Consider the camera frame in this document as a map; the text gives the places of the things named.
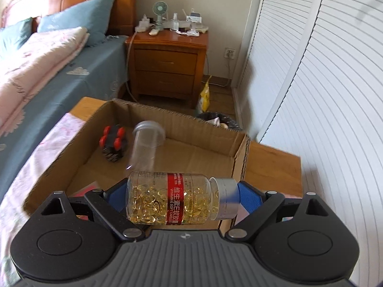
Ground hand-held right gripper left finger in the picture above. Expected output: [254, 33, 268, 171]
[39, 179, 148, 241]

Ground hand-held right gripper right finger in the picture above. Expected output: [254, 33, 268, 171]
[225, 182, 330, 241]

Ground pink card packet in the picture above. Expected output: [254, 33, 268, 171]
[76, 181, 104, 198]

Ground black toy car red wheels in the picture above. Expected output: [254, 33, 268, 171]
[100, 124, 126, 163]

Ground clear plastic jar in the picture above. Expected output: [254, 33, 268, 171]
[124, 120, 166, 174]

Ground capsule bottle with silver cap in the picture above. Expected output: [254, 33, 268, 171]
[126, 171, 241, 226]

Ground brown cardboard box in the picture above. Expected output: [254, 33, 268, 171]
[23, 98, 251, 234]

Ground black trash bin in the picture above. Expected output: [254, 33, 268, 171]
[196, 111, 243, 130]

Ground pink floral table cloth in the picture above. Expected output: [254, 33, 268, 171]
[0, 113, 104, 287]

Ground yellow plastic bag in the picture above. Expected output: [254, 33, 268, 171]
[196, 76, 211, 112]

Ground blue bed sheet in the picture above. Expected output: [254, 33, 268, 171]
[0, 34, 130, 204]

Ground white louvered closet door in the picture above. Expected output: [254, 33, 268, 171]
[257, 0, 383, 204]
[236, 0, 328, 141]

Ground wooden nightstand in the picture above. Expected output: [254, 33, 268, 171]
[125, 30, 209, 108]

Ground pink floral blanket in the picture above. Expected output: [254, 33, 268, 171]
[0, 26, 90, 138]

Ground white power strip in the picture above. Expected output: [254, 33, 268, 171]
[135, 15, 153, 33]

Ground large blue pillow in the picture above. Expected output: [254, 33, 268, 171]
[36, 0, 117, 47]

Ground small green desk fan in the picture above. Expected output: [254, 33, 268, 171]
[151, 1, 166, 32]

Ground small white device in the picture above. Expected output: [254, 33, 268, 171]
[186, 7, 204, 26]

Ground small blue pillow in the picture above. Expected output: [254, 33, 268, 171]
[0, 17, 33, 51]

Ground white power cable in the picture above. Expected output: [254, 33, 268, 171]
[126, 31, 141, 99]

